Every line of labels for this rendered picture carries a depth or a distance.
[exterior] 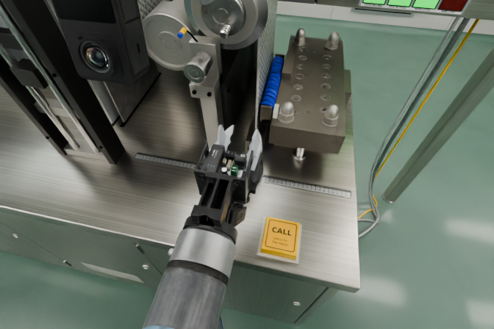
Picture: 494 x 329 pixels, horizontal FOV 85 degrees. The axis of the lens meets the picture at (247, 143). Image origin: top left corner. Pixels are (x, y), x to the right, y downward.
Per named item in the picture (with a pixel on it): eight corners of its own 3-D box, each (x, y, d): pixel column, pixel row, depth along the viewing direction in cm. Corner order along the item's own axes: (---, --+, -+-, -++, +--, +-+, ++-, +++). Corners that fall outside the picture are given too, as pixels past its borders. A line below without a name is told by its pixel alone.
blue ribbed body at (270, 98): (259, 114, 65) (259, 102, 62) (272, 63, 78) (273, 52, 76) (273, 116, 64) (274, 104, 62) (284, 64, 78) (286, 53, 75)
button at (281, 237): (260, 252, 54) (260, 248, 53) (266, 220, 59) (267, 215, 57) (295, 260, 54) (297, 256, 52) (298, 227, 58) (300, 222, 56)
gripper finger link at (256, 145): (273, 114, 45) (253, 156, 40) (270, 138, 50) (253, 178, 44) (256, 110, 46) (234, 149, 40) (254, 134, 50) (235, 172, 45)
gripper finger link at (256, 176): (270, 154, 45) (251, 198, 40) (270, 160, 46) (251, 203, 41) (244, 147, 46) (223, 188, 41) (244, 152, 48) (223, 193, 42)
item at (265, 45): (255, 112, 64) (257, 38, 50) (270, 58, 79) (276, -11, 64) (257, 113, 64) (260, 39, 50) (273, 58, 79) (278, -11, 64)
